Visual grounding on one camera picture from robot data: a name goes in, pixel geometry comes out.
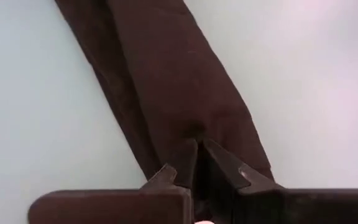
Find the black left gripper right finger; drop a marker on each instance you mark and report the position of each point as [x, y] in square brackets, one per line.
[291, 207]

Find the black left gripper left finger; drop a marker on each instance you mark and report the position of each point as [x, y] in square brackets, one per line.
[110, 207]

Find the black towel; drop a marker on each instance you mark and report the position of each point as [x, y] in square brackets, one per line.
[166, 77]

